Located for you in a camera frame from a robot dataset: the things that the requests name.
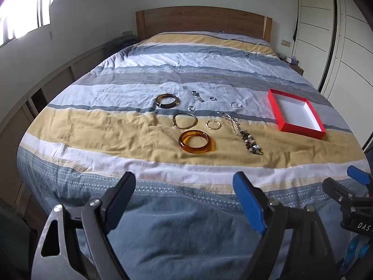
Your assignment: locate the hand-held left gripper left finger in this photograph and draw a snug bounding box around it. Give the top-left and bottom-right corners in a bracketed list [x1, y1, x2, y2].
[31, 171, 136, 280]

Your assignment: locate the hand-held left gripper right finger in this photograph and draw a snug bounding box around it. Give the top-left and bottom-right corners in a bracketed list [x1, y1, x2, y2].
[232, 171, 340, 280]

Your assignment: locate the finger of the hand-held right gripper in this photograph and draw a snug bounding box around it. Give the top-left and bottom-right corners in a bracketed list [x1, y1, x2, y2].
[347, 165, 373, 186]
[322, 177, 364, 211]

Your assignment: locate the beaded bracelet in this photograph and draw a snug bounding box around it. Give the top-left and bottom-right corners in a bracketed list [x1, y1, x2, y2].
[239, 129, 263, 155]

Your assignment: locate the amber translucent bangle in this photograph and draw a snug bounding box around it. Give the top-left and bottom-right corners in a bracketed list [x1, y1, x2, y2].
[178, 129, 216, 154]

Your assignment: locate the red cardboard box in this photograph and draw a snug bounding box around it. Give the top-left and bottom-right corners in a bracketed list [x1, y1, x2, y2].
[267, 89, 326, 140]

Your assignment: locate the thin gold bangle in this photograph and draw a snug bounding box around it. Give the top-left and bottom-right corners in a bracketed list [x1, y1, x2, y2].
[172, 112, 199, 130]

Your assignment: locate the dark brown bangle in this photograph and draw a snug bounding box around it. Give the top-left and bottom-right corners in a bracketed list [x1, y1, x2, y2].
[155, 93, 180, 109]

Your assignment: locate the striped duvet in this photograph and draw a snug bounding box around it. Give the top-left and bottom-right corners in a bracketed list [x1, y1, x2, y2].
[16, 31, 371, 280]

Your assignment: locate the wooden nightstand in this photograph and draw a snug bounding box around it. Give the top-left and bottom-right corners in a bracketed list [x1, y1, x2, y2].
[288, 63, 305, 77]

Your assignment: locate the white wardrobe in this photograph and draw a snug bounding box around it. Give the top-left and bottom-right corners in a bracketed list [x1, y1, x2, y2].
[291, 0, 373, 155]

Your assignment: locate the low white cabinet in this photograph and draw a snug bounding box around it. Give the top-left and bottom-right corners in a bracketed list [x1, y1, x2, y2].
[0, 43, 109, 210]

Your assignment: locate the dark grey cloth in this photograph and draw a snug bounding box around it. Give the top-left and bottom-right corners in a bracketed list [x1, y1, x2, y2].
[104, 34, 139, 57]

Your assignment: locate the wooden headboard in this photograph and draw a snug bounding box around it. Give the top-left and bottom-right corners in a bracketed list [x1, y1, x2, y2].
[135, 6, 273, 42]

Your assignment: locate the window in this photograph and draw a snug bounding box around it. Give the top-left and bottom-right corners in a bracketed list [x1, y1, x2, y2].
[0, 0, 72, 48]

